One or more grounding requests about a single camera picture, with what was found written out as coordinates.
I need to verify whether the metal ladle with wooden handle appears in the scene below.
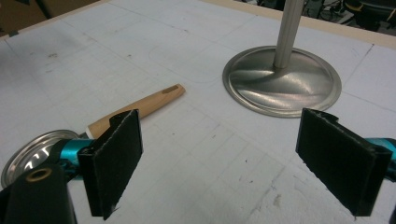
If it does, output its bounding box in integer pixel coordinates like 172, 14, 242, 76
0, 83, 187, 189

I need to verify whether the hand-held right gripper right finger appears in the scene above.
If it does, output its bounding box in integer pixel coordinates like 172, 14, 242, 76
295, 107, 396, 217

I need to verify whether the dark equipment with cables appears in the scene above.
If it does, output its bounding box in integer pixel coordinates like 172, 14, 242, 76
236, 0, 396, 33

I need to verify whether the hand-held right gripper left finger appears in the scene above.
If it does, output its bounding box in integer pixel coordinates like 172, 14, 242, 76
58, 108, 145, 221

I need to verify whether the metal stand with round base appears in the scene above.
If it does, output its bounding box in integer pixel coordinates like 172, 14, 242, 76
221, 0, 343, 119

